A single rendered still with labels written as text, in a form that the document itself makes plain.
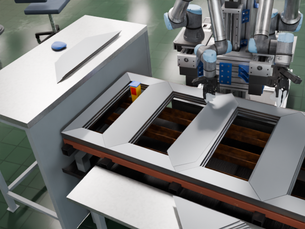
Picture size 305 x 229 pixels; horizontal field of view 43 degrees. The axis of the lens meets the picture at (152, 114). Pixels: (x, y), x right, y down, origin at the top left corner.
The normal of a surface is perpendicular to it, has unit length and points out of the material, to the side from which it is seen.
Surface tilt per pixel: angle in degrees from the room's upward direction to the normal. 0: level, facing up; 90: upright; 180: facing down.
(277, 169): 0
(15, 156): 0
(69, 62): 0
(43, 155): 90
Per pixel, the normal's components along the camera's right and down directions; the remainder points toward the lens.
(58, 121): 0.86, 0.24
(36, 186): -0.09, -0.79
